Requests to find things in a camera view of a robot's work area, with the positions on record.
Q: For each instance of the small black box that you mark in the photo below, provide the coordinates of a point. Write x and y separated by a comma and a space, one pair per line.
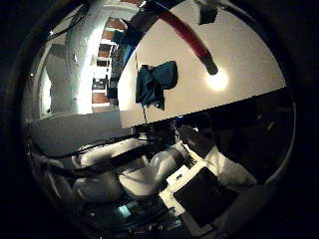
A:
208, 14

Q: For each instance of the wooden wall shelf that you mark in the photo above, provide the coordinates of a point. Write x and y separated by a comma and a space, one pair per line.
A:
101, 98

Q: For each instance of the blue cloth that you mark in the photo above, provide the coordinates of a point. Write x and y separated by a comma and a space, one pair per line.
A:
151, 86

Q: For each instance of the red spray bottle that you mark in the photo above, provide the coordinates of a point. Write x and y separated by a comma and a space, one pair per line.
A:
187, 35

